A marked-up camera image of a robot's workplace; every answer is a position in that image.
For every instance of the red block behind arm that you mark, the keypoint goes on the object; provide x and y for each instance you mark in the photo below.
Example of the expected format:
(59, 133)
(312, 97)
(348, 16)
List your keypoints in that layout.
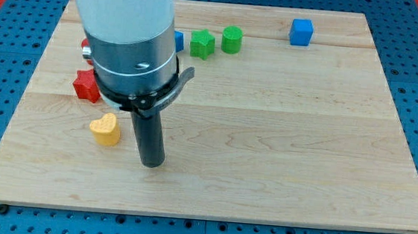
(86, 51)

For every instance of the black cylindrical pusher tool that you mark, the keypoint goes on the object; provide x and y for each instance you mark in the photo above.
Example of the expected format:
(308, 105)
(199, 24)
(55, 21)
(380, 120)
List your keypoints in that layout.
(149, 139)

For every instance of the blue cube block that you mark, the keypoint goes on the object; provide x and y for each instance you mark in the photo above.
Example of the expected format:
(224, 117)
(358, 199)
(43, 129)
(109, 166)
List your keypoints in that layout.
(300, 32)

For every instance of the yellow heart block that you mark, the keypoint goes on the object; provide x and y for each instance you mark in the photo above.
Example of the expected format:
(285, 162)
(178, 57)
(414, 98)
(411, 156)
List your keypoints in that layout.
(106, 130)

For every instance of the wooden board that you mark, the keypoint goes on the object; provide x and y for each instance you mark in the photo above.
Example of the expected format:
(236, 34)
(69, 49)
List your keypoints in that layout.
(277, 134)

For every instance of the green star block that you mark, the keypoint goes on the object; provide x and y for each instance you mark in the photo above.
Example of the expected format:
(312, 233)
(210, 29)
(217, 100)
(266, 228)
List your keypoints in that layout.
(202, 44)

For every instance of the red star block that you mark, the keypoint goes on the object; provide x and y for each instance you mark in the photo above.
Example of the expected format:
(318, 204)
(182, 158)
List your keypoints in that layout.
(85, 86)

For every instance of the blue block behind arm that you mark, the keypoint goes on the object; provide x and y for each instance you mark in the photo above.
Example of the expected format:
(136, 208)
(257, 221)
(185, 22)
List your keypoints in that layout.
(179, 41)

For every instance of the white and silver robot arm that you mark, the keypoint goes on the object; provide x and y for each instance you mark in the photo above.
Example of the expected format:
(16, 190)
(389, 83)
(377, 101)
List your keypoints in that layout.
(133, 50)

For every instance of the green cylinder block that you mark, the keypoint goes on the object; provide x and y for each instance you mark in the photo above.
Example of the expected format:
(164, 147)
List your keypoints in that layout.
(231, 39)

